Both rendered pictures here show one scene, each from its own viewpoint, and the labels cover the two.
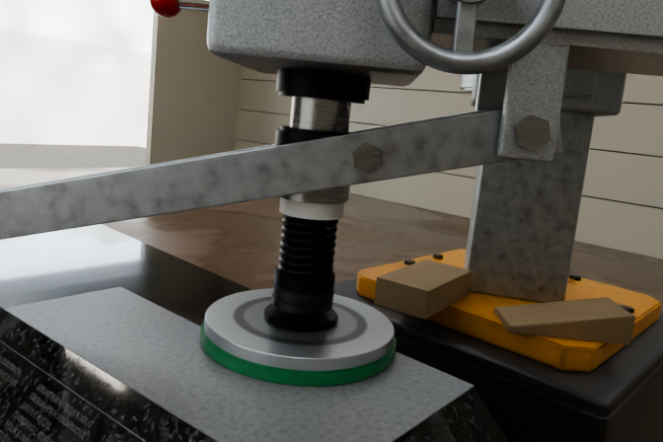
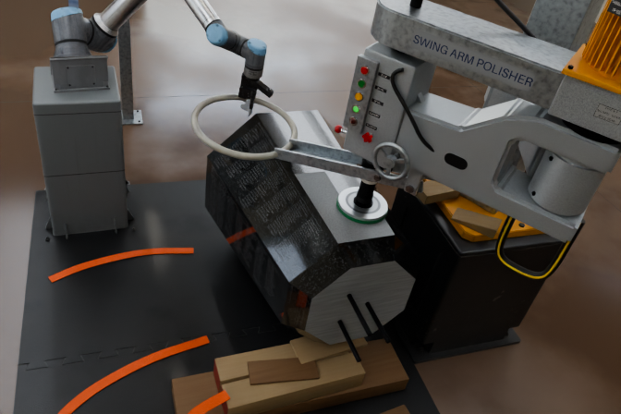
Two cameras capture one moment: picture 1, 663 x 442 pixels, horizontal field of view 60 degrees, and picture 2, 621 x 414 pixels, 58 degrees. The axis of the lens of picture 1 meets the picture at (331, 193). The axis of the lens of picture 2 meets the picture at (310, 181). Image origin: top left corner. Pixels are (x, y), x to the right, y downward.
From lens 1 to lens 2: 1.75 m
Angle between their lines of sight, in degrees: 36
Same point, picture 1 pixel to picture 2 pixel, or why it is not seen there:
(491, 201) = not seen: hidden behind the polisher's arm
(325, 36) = (367, 155)
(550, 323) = (465, 222)
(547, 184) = not seen: hidden behind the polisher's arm
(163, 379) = (323, 209)
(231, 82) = not seen: outside the picture
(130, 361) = (319, 201)
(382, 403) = (367, 231)
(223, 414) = (332, 222)
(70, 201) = (311, 161)
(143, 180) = (328, 163)
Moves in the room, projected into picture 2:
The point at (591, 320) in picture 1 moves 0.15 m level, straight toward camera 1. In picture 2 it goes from (480, 225) to (456, 236)
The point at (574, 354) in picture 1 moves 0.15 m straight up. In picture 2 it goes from (467, 235) to (478, 209)
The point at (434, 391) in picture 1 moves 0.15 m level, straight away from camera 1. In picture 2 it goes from (383, 232) to (404, 218)
